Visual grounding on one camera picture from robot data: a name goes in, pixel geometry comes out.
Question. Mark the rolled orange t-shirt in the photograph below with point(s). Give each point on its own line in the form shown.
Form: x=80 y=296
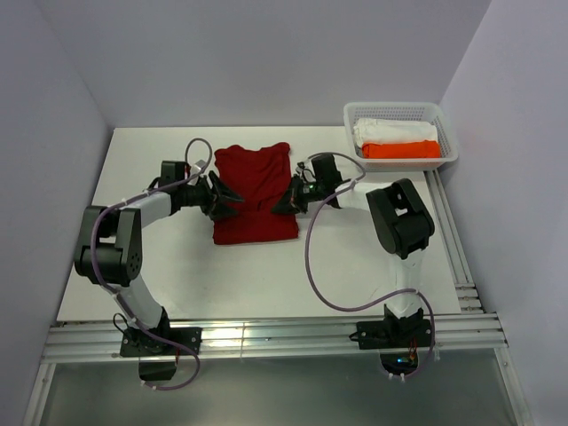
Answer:
x=425 y=149

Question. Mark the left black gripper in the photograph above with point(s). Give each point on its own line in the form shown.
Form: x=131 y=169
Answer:
x=218 y=193

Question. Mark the aluminium rail frame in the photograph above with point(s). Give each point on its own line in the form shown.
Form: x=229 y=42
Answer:
x=292 y=372

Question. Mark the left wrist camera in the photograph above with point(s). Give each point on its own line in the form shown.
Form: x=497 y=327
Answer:
x=174 y=171

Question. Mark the rolled white t-shirt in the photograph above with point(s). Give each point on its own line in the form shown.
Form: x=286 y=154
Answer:
x=382 y=131

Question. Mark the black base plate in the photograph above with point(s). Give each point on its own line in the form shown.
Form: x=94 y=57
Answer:
x=177 y=339
x=393 y=333

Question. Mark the white plastic basket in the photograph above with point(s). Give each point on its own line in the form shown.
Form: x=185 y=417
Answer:
x=402 y=112

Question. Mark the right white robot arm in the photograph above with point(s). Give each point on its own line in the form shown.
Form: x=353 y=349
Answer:
x=403 y=226

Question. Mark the dark red t-shirt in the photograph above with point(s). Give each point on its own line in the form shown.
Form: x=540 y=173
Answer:
x=260 y=177

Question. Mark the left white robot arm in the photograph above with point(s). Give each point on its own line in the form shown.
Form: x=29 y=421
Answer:
x=109 y=249

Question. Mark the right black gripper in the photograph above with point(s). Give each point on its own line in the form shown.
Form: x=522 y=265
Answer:
x=291 y=201

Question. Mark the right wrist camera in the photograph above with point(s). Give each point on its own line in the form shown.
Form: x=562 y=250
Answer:
x=320 y=169

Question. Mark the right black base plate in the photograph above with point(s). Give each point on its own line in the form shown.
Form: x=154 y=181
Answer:
x=393 y=333

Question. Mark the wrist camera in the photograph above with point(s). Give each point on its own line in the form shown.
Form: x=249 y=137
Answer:
x=174 y=171
x=320 y=169

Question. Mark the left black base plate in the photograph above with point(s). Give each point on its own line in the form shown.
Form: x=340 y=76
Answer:
x=177 y=339

